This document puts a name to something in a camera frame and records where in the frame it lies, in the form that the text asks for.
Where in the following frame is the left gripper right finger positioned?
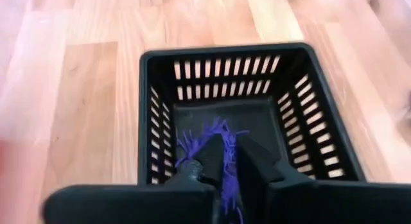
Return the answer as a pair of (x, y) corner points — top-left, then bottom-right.
(236, 134), (319, 201)

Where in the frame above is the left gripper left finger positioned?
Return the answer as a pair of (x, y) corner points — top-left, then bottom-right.
(164, 133), (226, 191)

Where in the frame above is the black plastic basket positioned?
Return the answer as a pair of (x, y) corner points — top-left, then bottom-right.
(137, 41), (367, 187)

